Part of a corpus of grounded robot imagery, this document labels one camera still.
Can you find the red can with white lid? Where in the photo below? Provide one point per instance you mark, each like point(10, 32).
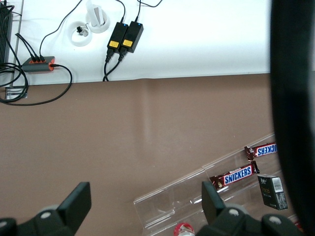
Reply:
point(184, 229)

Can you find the black power adapter yellow label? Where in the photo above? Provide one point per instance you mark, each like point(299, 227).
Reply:
point(131, 37)
point(115, 37)

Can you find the small black box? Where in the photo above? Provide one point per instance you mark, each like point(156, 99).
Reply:
point(272, 194)

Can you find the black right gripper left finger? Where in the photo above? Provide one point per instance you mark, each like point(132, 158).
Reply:
point(73, 204)

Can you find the Snickers chocolate bar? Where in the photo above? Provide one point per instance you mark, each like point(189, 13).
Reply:
point(237, 175)
point(264, 150)

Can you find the brown table mat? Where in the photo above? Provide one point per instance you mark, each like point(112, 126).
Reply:
point(98, 137)

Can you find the grey aluminium profile strip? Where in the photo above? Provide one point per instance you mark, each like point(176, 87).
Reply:
point(17, 44)

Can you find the black ribbed electronics box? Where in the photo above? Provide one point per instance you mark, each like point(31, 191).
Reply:
point(5, 37)

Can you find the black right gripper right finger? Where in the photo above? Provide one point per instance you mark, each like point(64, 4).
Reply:
point(211, 204)

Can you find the grey and orange USB hub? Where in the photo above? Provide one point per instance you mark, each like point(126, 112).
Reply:
point(37, 67)

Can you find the clear acrylic stepped stand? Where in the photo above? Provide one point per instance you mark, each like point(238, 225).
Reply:
point(187, 196)

